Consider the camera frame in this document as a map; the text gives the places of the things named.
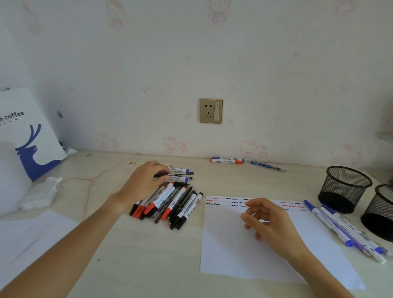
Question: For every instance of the white paper sheet with squiggles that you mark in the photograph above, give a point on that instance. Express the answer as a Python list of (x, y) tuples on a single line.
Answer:
[(233, 254)]

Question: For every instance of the clear acrylic rack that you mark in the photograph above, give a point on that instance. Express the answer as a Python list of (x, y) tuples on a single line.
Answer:
[(387, 136)]

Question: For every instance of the black slim pen silver tip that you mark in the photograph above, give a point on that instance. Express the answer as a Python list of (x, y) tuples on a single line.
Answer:
[(189, 189), (184, 204)]

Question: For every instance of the black mesh cup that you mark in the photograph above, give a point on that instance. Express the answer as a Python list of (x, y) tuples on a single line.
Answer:
[(345, 188), (379, 215)]

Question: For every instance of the black click pen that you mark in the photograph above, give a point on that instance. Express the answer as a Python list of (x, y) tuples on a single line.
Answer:
[(181, 184)]

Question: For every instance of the gold wall socket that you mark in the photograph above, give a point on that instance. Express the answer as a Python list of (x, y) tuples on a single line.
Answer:
[(207, 111)]

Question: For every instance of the person's right hand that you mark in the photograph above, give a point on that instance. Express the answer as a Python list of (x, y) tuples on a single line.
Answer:
[(276, 227)]

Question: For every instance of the small white scrap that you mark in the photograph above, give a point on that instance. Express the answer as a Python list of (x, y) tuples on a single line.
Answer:
[(70, 150)]

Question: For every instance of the purple slim pen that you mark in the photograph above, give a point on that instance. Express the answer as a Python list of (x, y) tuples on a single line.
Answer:
[(344, 231)]

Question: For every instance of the light wooden table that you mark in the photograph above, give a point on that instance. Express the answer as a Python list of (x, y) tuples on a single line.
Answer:
[(138, 254)]

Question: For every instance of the paper-wrapped chopsticks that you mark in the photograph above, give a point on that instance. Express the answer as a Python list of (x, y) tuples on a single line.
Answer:
[(133, 162)]

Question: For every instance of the person's left hand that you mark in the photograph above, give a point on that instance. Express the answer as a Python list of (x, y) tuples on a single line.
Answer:
[(138, 187)]

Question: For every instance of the dark pen silver barrel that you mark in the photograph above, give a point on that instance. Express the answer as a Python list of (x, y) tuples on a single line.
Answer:
[(181, 174)]

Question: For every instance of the crumpled white tissue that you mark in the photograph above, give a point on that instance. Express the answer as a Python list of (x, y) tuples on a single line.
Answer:
[(40, 195)]

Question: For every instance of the blank white paper sheet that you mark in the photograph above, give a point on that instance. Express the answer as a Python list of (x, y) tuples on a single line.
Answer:
[(37, 233)]

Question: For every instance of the person's left forearm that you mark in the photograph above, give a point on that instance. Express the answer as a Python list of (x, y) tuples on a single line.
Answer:
[(61, 251)]

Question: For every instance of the white plastic bag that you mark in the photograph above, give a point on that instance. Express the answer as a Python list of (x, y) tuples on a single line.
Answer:
[(27, 138)]

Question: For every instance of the white slim pen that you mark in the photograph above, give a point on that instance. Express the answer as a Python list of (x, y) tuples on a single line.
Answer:
[(380, 260)]

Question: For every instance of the blue slim pen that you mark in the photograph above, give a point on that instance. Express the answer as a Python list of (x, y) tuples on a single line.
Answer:
[(267, 166)]

